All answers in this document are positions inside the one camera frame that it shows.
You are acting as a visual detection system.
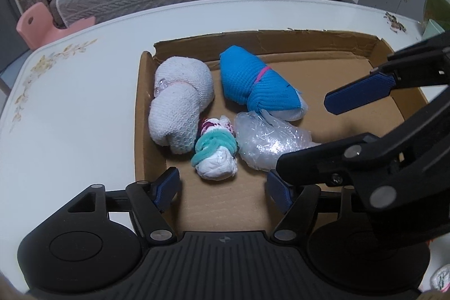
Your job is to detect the white sock bundle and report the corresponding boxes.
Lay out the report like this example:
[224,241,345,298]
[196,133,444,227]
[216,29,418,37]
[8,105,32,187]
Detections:
[148,56,215,155]

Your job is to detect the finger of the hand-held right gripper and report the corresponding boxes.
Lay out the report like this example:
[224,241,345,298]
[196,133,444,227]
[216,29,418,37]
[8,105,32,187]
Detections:
[323,36,450,116]
[276,133,410,213]

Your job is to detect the shallow cardboard box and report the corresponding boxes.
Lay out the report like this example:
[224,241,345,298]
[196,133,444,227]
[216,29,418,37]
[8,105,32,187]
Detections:
[134,29,428,234]

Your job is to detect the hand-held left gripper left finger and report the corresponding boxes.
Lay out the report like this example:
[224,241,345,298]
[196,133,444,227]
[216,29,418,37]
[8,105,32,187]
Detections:
[67,169,181,246]

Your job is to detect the blue sock bundle pink band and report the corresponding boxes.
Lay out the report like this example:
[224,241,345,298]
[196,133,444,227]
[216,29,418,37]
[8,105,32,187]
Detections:
[220,45,309,121]

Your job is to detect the pink plastic stool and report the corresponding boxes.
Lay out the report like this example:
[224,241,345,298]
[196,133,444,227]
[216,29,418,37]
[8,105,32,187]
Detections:
[16,2,96,51]

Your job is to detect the white floral bundle green band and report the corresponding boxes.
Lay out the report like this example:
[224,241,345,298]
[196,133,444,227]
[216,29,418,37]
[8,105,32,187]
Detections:
[191,115,240,181]

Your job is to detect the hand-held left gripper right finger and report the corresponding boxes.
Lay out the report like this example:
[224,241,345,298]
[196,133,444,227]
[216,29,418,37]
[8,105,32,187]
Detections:
[266,172,356,242]

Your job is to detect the green glass fish tank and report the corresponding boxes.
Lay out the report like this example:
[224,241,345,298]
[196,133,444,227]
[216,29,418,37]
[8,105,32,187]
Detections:
[424,0,450,31]

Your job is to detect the mint green cup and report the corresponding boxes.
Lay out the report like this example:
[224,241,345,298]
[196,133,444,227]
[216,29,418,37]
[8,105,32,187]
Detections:
[420,19,444,41]

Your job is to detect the white patterned cloth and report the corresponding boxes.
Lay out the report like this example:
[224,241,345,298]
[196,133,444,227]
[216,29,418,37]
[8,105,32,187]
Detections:
[427,265,450,294]

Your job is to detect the pile of seed shells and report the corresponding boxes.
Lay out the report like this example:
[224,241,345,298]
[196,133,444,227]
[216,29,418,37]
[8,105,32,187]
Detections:
[383,12,407,33]

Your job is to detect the clear bubble wrap bundle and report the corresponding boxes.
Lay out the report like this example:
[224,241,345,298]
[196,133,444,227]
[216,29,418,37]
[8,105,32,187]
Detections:
[234,110,322,170]

